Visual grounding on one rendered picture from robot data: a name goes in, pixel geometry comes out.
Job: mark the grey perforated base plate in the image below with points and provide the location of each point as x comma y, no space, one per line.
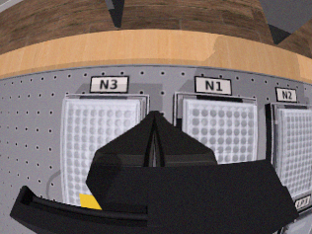
30,117

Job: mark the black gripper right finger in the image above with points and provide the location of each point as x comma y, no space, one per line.
175,148

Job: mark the black rectangular plate nest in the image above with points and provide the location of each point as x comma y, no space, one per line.
144,99

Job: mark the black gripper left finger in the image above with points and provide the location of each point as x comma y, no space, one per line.
132,147

